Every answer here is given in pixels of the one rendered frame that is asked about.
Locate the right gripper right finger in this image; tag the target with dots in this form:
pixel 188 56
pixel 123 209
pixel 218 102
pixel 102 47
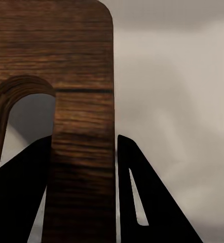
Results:
pixel 167 223

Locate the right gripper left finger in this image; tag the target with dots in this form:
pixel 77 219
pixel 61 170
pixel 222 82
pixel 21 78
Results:
pixel 23 181

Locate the cutting board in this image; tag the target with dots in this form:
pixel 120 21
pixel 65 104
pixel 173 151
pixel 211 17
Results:
pixel 64 48

